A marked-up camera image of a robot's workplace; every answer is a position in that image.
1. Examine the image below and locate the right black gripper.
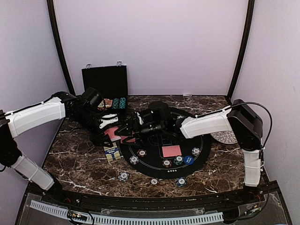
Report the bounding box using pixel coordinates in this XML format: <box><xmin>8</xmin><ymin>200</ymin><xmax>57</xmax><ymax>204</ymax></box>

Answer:
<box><xmin>114</xmin><ymin>119</ymin><xmax>165</xmax><ymax>148</ymax></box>

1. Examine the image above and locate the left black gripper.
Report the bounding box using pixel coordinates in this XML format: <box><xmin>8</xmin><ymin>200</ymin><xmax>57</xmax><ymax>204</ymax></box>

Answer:
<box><xmin>72</xmin><ymin>109</ymin><xmax>113</xmax><ymax>147</ymax></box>

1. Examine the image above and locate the red-backed card deck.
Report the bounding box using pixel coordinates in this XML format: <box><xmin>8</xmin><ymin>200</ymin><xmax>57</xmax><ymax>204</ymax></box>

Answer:
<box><xmin>104</xmin><ymin>127</ymin><xmax>121</xmax><ymax>142</ymax></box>

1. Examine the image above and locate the brown chip mat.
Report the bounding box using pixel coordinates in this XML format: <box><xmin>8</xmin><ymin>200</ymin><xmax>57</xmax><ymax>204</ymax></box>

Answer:
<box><xmin>137</xmin><ymin>149</ymin><xmax>147</xmax><ymax>158</ymax></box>
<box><xmin>162</xmin><ymin>159</ymin><xmax>172</xmax><ymax>168</ymax></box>

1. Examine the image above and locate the blue chip mat edge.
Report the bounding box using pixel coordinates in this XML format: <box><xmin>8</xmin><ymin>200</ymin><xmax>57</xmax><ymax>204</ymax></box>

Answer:
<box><xmin>129</xmin><ymin>156</ymin><xmax>139</xmax><ymax>165</ymax></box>

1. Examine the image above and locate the blue white chip stack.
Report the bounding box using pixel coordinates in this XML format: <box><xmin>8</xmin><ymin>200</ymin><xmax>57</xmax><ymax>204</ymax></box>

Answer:
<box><xmin>118</xmin><ymin>172</ymin><xmax>129</xmax><ymax>182</ymax></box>

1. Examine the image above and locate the brown chip front mat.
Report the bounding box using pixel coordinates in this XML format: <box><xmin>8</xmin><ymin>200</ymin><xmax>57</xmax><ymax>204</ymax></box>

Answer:
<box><xmin>162</xmin><ymin>159</ymin><xmax>172</xmax><ymax>168</ymax></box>

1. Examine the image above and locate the dealt card front player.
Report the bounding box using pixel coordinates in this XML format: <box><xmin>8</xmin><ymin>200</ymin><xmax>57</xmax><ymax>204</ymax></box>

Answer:
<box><xmin>162</xmin><ymin>145</ymin><xmax>182</xmax><ymax>158</ymax></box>

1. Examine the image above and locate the brown white chip stack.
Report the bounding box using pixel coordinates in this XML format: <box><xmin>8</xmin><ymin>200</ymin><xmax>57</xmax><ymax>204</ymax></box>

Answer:
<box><xmin>150</xmin><ymin>178</ymin><xmax>159</xmax><ymax>186</ymax></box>

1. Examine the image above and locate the blue green chip stack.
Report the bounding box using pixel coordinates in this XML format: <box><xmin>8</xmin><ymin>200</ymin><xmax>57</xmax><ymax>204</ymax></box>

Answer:
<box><xmin>175</xmin><ymin>177</ymin><xmax>187</xmax><ymax>187</ymax></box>

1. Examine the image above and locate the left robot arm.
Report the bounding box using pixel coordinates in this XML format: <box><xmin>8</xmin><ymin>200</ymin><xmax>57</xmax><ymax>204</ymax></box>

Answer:
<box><xmin>0</xmin><ymin>88</ymin><xmax>112</xmax><ymax>204</ymax></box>

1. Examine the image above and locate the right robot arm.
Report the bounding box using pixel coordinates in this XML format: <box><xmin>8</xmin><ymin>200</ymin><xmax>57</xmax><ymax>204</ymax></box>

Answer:
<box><xmin>115</xmin><ymin>100</ymin><xmax>263</xmax><ymax>203</ymax></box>

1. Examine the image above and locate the card deck in case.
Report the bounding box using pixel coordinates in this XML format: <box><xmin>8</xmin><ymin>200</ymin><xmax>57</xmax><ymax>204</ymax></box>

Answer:
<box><xmin>97</xmin><ymin>98</ymin><xmax>113</xmax><ymax>111</ymax></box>

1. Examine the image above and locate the gold card box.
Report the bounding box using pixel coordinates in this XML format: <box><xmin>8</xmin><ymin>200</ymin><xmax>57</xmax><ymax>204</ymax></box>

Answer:
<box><xmin>104</xmin><ymin>146</ymin><xmax>121</xmax><ymax>162</ymax></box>

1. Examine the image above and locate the green chip row left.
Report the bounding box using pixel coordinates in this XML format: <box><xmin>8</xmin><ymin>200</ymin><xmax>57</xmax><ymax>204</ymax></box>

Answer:
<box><xmin>112</xmin><ymin>98</ymin><xmax>120</xmax><ymax>109</ymax></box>

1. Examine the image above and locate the green chip row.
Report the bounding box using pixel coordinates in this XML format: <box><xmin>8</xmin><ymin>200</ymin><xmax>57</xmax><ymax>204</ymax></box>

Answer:
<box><xmin>118</xmin><ymin>97</ymin><xmax>127</xmax><ymax>109</ymax></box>
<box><xmin>112</xmin><ymin>98</ymin><xmax>120</xmax><ymax>109</ymax></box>

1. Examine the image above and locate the green chip row right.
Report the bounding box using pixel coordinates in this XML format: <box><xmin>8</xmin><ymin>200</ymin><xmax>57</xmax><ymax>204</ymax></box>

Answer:
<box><xmin>118</xmin><ymin>97</ymin><xmax>127</xmax><ymax>109</ymax></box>

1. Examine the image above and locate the black poker chip case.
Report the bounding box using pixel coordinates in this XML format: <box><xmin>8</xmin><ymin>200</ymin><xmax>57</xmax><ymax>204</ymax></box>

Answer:
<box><xmin>82</xmin><ymin>65</ymin><xmax>128</xmax><ymax>117</ymax></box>

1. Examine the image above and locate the round black poker mat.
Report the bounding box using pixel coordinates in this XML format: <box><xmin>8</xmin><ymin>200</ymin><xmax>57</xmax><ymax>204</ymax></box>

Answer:
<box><xmin>115</xmin><ymin>106</ymin><xmax>211</xmax><ymax>179</ymax></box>

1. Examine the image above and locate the blue round blind button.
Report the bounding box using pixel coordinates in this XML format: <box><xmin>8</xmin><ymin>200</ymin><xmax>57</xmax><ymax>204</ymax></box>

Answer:
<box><xmin>184</xmin><ymin>156</ymin><xmax>194</xmax><ymax>165</ymax></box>

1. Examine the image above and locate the white floral patterned plate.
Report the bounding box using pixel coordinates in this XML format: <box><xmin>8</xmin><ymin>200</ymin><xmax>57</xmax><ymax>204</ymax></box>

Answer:
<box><xmin>210</xmin><ymin>131</ymin><xmax>237</xmax><ymax>144</ymax></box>

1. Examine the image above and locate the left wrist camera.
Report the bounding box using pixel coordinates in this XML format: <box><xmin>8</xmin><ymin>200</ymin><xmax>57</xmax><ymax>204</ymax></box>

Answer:
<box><xmin>81</xmin><ymin>87</ymin><xmax>119</xmax><ymax>129</ymax></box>

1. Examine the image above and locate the white slotted cable duct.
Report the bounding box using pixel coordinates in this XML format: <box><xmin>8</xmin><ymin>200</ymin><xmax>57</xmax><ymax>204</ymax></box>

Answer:
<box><xmin>29</xmin><ymin>200</ymin><xmax>224</xmax><ymax>225</ymax></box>

